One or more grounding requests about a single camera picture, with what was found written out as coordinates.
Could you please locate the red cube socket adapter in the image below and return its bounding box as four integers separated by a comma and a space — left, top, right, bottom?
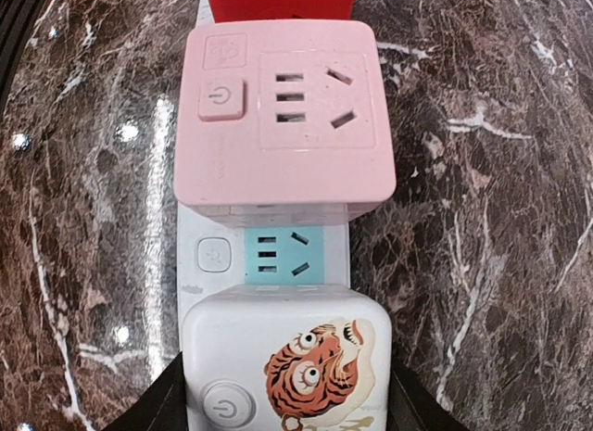
209, 0, 355, 23

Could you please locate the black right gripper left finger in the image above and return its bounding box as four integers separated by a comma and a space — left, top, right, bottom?
104, 353, 188, 431

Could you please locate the white power strip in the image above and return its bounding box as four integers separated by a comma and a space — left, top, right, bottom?
175, 0, 353, 339

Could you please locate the white cube tiger adapter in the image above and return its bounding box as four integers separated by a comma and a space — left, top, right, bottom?
181, 285, 392, 430

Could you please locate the pink cube socket adapter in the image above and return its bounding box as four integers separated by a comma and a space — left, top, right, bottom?
174, 19, 397, 227

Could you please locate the black front frame rail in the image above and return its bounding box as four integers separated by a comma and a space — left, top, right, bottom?
1, 0, 37, 88

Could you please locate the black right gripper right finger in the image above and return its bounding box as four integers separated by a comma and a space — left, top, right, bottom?
386, 361, 469, 431

